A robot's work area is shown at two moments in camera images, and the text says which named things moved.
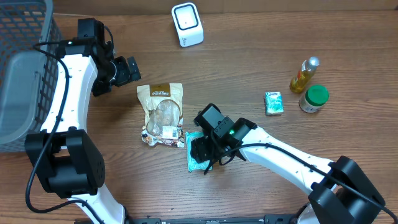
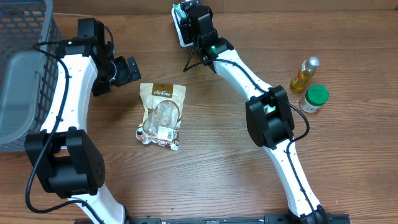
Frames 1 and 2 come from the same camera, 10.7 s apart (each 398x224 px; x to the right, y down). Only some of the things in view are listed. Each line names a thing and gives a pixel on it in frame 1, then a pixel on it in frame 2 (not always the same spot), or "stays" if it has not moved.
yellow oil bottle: [306, 71] stays
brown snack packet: [163, 104] stays
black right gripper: [200, 149] to [185, 27]
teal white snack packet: [191, 162] to [178, 14]
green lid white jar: [314, 97] stays
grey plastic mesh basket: [27, 73] stays
